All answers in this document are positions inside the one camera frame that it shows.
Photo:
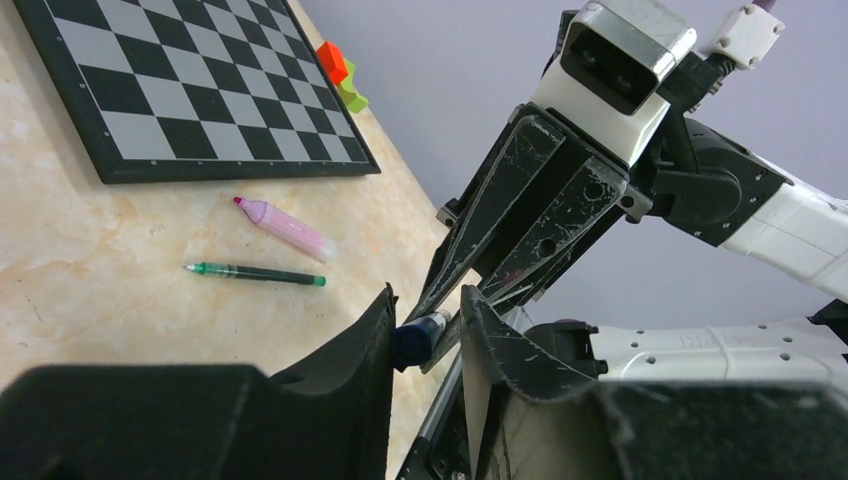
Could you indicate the green gel pen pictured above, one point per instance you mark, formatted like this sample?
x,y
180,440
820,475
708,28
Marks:
x,y
231,271

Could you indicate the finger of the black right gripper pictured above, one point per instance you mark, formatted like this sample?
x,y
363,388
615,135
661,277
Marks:
x,y
519,154

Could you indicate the green curved block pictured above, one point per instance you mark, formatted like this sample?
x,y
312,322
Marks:
x,y
354,101

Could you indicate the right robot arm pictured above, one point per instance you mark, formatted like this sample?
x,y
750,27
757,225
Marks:
x,y
659,300

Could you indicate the pink highlighter pen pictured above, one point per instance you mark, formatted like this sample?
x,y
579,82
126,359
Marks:
x,y
287,228

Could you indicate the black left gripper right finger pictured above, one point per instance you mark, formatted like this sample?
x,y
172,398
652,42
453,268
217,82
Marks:
x,y
531,416

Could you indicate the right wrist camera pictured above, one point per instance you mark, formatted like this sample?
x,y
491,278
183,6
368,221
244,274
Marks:
x,y
604,80

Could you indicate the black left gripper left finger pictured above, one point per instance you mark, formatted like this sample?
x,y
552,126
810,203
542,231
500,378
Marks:
x,y
325,417

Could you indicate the white marker dark blue cap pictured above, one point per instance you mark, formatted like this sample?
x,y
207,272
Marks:
x,y
413,343

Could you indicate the black white chessboard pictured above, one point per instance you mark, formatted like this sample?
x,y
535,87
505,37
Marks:
x,y
182,91

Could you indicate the red block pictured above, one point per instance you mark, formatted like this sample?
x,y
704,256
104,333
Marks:
x,y
333,62

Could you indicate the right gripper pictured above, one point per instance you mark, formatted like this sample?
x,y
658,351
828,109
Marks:
x,y
694,178

